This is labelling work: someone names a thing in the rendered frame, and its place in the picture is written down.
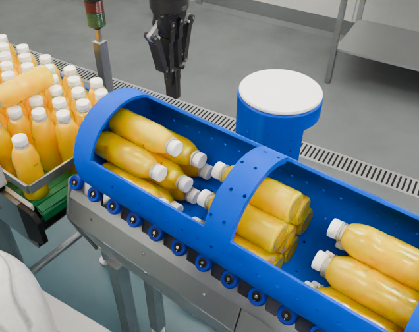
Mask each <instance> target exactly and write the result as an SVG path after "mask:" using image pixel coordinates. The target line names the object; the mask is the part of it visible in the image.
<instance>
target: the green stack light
mask: <svg viewBox="0 0 419 332"><path fill-rule="evenodd" d="M86 20H87V24H88V27H90V28H103V27H104V26H105V25H106V20H105V11H103V12H102V13H99V14H88V13H86Z"/></svg>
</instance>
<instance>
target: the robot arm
mask: <svg viewBox="0 0 419 332"><path fill-rule="evenodd" d="M149 4H150V9H151V10H152V12H153V15H154V17H153V20H152V26H153V27H152V29H151V30H150V32H144V37H145V39H146V40H147V42H148V44H149V47H150V51H151V54H152V58H153V60H154V65H155V69H156V70H158V71H159V72H162V73H164V82H165V87H166V95H167V96H169V97H171V98H173V99H178V98H179V97H180V96H181V82H180V79H181V69H184V67H185V65H182V63H183V62H186V61H187V59H188V49H189V44H190V35H191V29H192V24H193V22H194V19H195V16H194V15H193V14H190V13H187V12H186V10H187V9H188V7H189V0H149ZM182 54H183V55H182ZM0 332H60V331H58V330H57V327H56V324H55V320H54V318H53V314H52V312H51V308H50V307H49V304H48V302H47V299H46V297H45V295H44V293H43V291H42V289H41V287H40V285H39V283H38V282H37V280H36V278H35V277H34V275H33V274H32V272H31V271H30V270H29V269H28V268H27V267H26V266H25V265H24V264H23V263H22V262H21V261H20V260H18V259H17V258H15V257H14V256H12V255H10V254H8V253H6V252H4V251H2V250H0Z"/></svg>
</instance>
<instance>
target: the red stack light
mask: <svg viewBox="0 0 419 332"><path fill-rule="evenodd" d="M84 8H85V12H86V13H88V14H99V13H102V12H103V11H104V7H103V0H101V1H98V2H95V3H89V2H85V1H84Z"/></svg>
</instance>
